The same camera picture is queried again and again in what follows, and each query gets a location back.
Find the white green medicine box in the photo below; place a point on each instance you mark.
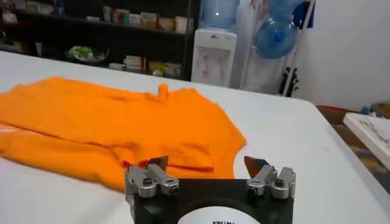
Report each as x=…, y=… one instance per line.
x=173, y=69

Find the brown cardboard box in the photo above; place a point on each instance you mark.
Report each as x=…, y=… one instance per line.
x=381, y=109

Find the flat white medicine box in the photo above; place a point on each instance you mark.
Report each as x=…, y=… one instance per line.
x=116, y=65

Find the blue white bag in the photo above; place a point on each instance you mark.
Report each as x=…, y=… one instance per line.
x=365, y=110

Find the yellow green medicine box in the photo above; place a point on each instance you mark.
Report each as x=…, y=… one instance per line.
x=156, y=65

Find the orange white medicine box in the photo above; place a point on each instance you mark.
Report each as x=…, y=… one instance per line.
x=148, y=20

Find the white side table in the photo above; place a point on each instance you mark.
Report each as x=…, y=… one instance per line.
x=371, y=137

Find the black folded tripod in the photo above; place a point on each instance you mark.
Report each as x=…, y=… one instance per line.
x=289, y=82

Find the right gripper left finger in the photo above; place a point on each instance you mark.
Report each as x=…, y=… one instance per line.
x=160, y=179

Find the pink white medicine box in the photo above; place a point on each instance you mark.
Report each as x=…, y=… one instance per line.
x=107, y=13

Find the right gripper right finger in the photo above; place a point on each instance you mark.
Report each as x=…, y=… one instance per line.
x=262, y=179

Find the orange t-shirt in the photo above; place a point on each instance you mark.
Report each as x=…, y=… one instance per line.
x=106, y=121

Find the white water dispenser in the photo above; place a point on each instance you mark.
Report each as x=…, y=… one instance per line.
x=213, y=58

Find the blue water cooler jug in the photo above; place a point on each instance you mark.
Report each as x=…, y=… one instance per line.
x=283, y=7
x=275, y=38
x=220, y=13

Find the small green white box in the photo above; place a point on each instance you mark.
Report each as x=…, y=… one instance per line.
x=158, y=72

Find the white metal jug rack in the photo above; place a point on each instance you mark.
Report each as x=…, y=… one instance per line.
x=300, y=45

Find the bowl with green packets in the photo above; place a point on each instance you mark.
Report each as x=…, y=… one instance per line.
x=86, y=53

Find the black shelving unit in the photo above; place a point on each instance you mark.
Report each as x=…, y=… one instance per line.
x=91, y=39

